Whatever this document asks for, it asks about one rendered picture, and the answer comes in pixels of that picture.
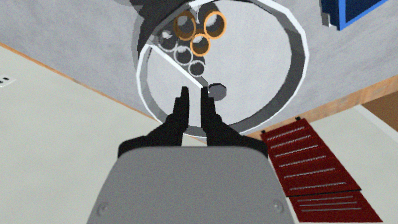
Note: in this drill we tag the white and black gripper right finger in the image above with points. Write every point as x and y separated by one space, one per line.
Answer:
220 134

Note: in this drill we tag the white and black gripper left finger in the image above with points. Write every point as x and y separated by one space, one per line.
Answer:
170 133

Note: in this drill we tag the blue crate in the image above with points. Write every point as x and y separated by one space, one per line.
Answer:
334 11

